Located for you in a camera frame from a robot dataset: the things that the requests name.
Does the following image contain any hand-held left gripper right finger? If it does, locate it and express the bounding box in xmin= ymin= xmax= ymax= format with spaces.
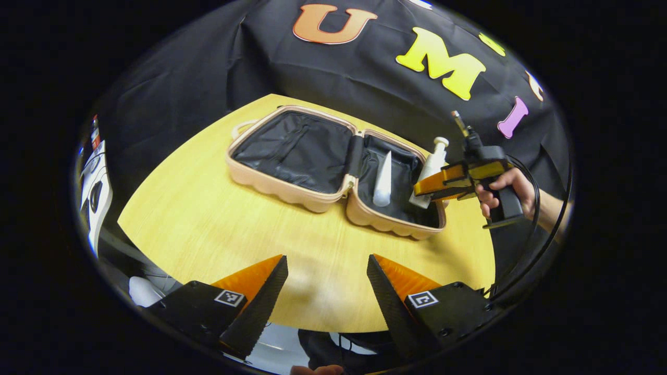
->
xmin=366 ymin=254 xmax=505 ymax=363

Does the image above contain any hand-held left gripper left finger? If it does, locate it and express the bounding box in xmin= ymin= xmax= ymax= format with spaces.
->
xmin=142 ymin=254 xmax=289 ymax=361

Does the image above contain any white pump bottle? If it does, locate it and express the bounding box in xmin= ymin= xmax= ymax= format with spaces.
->
xmin=409 ymin=136 xmax=450 ymax=210

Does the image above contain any white squeeze tube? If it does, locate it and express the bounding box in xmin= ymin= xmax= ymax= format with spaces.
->
xmin=372 ymin=151 xmax=393 ymax=208

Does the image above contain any beige pink suitcase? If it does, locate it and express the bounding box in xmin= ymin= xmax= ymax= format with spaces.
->
xmin=225 ymin=105 xmax=449 ymax=242

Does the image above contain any white rounded object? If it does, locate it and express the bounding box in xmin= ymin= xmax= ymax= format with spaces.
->
xmin=129 ymin=276 xmax=163 ymax=308

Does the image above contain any white plastic device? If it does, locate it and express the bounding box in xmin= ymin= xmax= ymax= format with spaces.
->
xmin=77 ymin=140 xmax=114 ymax=257

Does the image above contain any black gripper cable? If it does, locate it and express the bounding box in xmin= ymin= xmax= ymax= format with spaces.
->
xmin=487 ymin=154 xmax=573 ymax=301

